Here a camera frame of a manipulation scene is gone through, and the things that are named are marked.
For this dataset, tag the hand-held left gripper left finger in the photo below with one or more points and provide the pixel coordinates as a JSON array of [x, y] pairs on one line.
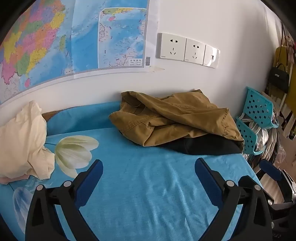
[[89, 183]]

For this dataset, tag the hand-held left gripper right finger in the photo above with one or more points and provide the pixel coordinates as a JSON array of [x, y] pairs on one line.
[[208, 183]]

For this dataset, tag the clear tape piece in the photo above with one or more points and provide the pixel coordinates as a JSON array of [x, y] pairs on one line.
[[157, 68]]

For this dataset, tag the brown jacket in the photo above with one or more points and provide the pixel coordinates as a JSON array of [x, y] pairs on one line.
[[185, 111]]

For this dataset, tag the black garment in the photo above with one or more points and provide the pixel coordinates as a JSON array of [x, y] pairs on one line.
[[208, 146]]

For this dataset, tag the pink cloth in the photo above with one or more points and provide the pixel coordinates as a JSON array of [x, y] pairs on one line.
[[11, 180]]

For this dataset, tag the brown wooden headboard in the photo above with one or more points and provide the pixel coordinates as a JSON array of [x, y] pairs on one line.
[[49, 115]]

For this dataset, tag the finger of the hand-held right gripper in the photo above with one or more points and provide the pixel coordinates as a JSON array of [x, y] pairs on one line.
[[270, 170]]

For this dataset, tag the white wall socket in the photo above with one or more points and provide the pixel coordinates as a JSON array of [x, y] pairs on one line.
[[172, 45], [194, 50]]

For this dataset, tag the black handbag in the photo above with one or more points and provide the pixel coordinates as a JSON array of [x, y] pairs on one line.
[[278, 80]]

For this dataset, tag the blue flower print bedsheet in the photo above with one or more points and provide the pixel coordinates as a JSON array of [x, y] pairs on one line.
[[143, 185]]

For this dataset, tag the white wall switch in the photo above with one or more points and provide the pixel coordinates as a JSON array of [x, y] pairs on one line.
[[211, 56]]

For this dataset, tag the colourful wall map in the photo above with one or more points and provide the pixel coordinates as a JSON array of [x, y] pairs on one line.
[[69, 34]]

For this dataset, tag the cream cloth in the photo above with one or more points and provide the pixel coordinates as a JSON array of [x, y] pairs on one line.
[[20, 139]]

